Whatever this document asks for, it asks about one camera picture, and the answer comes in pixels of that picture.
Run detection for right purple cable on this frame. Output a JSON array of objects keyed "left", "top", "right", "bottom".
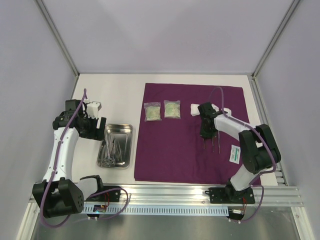
[{"left": 209, "top": 86, "right": 278, "bottom": 224}]

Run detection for purple cable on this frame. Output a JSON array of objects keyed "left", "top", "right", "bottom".
[
  {"left": 209, "top": 86, "right": 278, "bottom": 224},
  {"left": 39, "top": 88, "right": 129, "bottom": 228}
]

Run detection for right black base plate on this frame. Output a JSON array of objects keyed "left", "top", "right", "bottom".
[{"left": 204, "top": 185, "right": 256, "bottom": 205}]

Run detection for purple surgical drape cloth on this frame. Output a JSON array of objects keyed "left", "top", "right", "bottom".
[{"left": 134, "top": 83, "right": 249, "bottom": 185}]

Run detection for white slotted cable duct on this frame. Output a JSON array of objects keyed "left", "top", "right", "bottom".
[{"left": 82, "top": 204, "right": 229, "bottom": 217}]

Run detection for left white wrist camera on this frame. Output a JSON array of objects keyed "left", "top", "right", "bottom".
[{"left": 86, "top": 101, "right": 102, "bottom": 119}]

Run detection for aluminium frame post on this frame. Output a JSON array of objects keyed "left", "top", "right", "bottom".
[
  {"left": 34, "top": 0, "right": 80, "bottom": 79},
  {"left": 251, "top": 0, "right": 302, "bottom": 79}
]

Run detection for white gauze pad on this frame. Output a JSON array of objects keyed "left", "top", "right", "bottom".
[
  {"left": 223, "top": 107, "right": 232, "bottom": 115},
  {"left": 190, "top": 103, "right": 200, "bottom": 117}
]

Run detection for right aluminium frame post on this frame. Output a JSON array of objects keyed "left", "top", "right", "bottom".
[{"left": 251, "top": 0, "right": 302, "bottom": 79}]

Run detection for green gauze packet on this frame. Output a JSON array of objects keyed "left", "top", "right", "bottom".
[
  {"left": 143, "top": 102, "right": 162, "bottom": 122},
  {"left": 164, "top": 100, "right": 181, "bottom": 119}
]

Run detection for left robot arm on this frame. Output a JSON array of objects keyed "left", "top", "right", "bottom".
[{"left": 32, "top": 99, "right": 106, "bottom": 218}]

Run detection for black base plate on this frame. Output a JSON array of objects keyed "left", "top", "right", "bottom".
[
  {"left": 204, "top": 185, "right": 256, "bottom": 205},
  {"left": 86, "top": 185, "right": 121, "bottom": 203}
]

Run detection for plain steel surgical scissors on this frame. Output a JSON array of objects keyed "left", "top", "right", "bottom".
[{"left": 101, "top": 140, "right": 116, "bottom": 168}]

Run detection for right green gauze packet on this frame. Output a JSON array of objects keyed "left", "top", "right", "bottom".
[{"left": 164, "top": 100, "right": 181, "bottom": 119}]

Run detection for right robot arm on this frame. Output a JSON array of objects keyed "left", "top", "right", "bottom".
[{"left": 197, "top": 102, "right": 281, "bottom": 203}]

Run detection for aluminium mounting rail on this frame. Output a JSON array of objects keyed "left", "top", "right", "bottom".
[{"left": 28, "top": 182, "right": 305, "bottom": 206}]

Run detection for white green alcohol wipe packet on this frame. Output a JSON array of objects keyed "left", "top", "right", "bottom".
[{"left": 229, "top": 144, "right": 241, "bottom": 165}]

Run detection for stainless steel instrument tray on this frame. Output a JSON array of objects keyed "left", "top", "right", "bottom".
[{"left": 97, "top": 123, "right": 133, "bottom": 169}]

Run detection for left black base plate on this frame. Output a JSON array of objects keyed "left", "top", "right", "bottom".
[{"left": 86, "top": 185, "right": 121, "bottom": 203}]

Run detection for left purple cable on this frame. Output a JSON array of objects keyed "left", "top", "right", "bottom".
[{"left": 39, "top": 88, "right": 129, "bottom": 228}]

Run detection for left green gauze packet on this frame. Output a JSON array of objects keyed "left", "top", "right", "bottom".
[{"left": 143, "top": 102, "right": 162, "bottom": 122}]

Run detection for left aluminium frame post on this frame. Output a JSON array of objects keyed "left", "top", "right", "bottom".
[{"left": 34, "top": 0, "right": 80, "bottom": 79}]

